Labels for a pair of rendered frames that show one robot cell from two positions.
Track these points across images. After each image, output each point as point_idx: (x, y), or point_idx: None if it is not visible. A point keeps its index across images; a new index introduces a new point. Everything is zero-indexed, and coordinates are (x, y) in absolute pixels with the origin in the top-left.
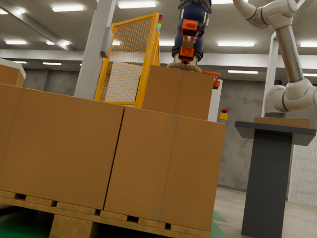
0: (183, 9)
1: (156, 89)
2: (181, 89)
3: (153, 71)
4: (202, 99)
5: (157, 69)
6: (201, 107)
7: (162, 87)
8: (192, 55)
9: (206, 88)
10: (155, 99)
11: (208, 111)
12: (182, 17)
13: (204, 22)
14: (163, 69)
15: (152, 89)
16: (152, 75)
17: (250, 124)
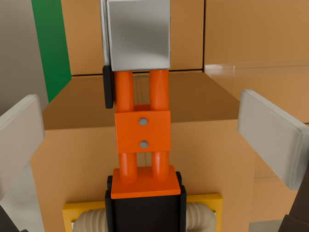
0: (295, 130)
1: (202, 95)
2: (134, 102)
3: (238, 110)
4: (74, 100)
5: (229, 113)
6: (77, 94)
7: (190, 98)
8: (114, 173)
9: (59, 111)
10: (192, 88)
11: (59, 93)
12: (249, 123)
13: (35, 94)
14: (208, 116)
15: (214, 94)
16: (232, 106)
17: None
